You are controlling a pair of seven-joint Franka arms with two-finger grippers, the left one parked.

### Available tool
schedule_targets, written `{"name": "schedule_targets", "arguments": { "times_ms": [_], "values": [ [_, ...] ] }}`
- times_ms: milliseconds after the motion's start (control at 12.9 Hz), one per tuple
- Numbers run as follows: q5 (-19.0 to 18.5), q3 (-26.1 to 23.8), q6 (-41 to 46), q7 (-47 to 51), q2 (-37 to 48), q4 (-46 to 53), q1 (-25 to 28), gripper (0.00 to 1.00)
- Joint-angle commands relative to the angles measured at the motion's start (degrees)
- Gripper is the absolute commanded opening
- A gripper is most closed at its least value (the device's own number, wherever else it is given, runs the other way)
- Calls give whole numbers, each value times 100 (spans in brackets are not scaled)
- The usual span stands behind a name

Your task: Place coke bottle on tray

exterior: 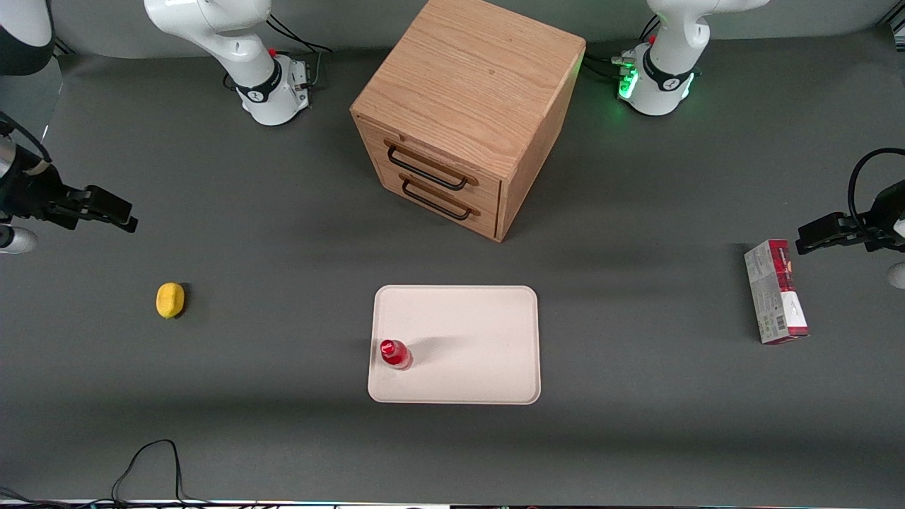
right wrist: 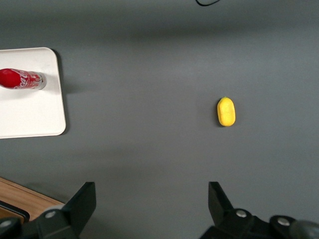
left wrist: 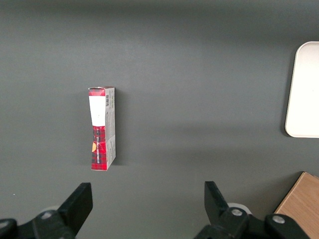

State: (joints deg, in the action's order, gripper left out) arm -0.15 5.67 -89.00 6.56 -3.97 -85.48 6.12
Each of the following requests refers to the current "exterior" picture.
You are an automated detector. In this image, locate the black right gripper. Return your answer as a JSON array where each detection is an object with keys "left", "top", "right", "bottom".
[{"left": 0, "top": 166, "right": 139, "bottom": 234}]

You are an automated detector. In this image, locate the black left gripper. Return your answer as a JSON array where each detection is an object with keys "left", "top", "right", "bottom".
[{"left": 796, "top": 180, "right": 905, "bottom": 256}]

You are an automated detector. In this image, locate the red coke bottle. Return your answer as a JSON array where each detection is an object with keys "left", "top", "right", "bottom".
[{"left": 380, "top": 339, "right": 414, "bottom": 371}]

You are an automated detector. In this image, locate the white rectangular tray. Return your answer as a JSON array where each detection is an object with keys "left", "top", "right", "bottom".
[{"left": 368, "top": 285, "right": 542, "bottom": 405}]

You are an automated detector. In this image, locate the red plaid carton box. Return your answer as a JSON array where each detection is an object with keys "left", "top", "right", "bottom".
[{"left": 744, "top": 239, "right": 810, "bottom": 345}]

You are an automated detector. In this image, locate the yellow lemon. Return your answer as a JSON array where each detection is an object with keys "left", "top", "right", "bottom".
[{"left": 156, "top": 282, "right": 186, "bottom": 320}]

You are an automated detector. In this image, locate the wooden drawer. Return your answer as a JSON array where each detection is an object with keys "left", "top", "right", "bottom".
[
  {"left": 359, "top": 119, "right": 503, "bottom": 213},
  {"left": 378, "top": 159, "right": 501, "bottom": 240}
]

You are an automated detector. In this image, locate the wooden drawer cabinet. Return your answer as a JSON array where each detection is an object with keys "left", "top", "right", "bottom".
[{"left": 350, "top": 0, "right": 587, "bottom": 243}]

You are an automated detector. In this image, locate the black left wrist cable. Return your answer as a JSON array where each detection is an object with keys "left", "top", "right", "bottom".
[{"left": 848, "top": 147, "right": 905, "bottom": 221}]

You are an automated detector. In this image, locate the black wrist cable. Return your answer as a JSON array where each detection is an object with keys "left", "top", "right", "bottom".
[
  {"left": 0, "top": 112, "right": 52, "bottom": 165},
  {"left": 848, "top": 147, "right": 905, "bottom": 221}
]

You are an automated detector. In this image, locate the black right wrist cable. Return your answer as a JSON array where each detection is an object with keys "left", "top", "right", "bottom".
[{"left": 0, "top": 112, "right": 52, "bottom": 165}]

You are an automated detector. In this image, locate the thin black looped cable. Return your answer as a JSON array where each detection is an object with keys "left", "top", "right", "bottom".
[{"left": 112, "top": 439, "right": 187, "bottom": 505}]

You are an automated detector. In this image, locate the black right base cable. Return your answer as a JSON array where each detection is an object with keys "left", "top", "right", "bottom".
[{"left": 267, "top": 8, "right": 337, "bottom": 90}]

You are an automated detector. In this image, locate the black base cable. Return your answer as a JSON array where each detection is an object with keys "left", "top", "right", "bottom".
[
  {"left": 267, "top": 8, "right": 337, "bottom": 90},
  {"left": 583, "top": 51, "right": 638, "bottom": 83}
]

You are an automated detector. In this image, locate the black left base cable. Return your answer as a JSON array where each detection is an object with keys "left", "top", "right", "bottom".
[{"left": 583, "top": 51, "right": 638, "bottom": 83}]

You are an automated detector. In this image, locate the black drawer handle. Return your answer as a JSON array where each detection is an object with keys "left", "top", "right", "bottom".
[
  {"left": 399, "top": 175, "right": 481, "bottom": 221},
  {"left": 385, "top": 139, "right": 480, "bottom": 192}
]

